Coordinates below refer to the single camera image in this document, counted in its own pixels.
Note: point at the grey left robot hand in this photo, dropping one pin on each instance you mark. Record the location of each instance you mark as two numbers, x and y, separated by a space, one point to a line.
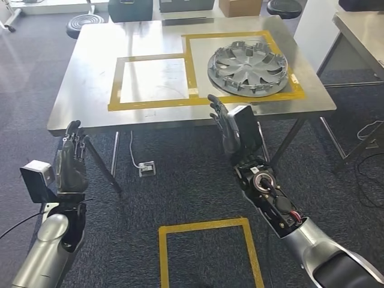
72 171

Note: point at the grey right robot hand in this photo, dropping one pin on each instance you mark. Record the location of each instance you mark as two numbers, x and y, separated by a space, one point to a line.
229 137

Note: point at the silver wheel hubcap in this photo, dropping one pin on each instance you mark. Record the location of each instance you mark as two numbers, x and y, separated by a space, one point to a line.
249 69

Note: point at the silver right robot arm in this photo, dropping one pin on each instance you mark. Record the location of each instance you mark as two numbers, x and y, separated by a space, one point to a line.
314 250

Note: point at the stainless steel workbench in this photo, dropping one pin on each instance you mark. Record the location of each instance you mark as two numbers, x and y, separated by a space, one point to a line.
90 59

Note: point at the metal floor outlet box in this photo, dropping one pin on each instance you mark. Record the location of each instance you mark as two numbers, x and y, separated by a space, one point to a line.
147 169

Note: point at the brown cardboard box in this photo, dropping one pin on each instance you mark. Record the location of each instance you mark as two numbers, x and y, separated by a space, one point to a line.
240 7

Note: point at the grey equipment case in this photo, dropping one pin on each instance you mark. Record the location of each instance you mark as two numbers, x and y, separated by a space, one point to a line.
185 4

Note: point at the black ribbed stool seat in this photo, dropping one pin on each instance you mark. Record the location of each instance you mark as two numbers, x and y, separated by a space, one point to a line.
85 26

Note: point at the black smooth stool seat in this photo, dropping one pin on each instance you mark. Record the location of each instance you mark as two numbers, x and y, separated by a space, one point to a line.
283 8

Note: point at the white partition panel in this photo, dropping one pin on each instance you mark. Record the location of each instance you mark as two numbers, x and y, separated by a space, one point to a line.
314 31

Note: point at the white table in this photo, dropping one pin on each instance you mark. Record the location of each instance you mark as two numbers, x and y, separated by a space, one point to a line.
53 4

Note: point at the black carry bag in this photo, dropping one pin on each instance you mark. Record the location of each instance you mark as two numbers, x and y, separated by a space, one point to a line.
129 10

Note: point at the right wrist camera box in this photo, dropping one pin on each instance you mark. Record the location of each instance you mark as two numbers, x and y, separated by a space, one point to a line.
247 127

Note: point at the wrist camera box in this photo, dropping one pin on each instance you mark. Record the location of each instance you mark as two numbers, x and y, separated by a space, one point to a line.
34 179
247 127

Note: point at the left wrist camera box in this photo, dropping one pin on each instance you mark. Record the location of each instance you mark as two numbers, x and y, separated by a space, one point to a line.
34 179

